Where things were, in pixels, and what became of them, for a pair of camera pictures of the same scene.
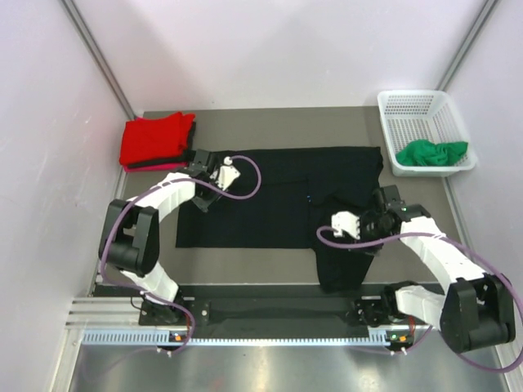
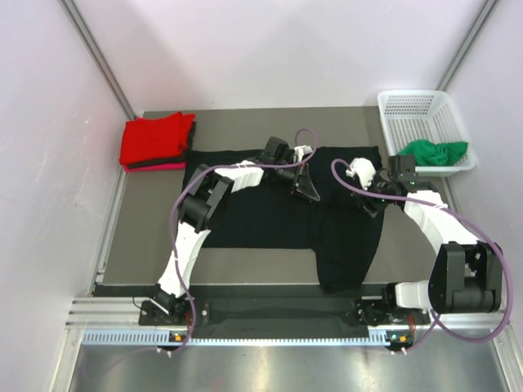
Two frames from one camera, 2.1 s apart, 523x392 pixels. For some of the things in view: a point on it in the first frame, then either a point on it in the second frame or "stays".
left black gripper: (205, 205) -> (304, 184)
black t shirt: (300, 190) stays
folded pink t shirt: (167, 167) stays
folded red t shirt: (147, 139) stays
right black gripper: (362, 221) -> (368, 204)
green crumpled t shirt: (430, 153) stays
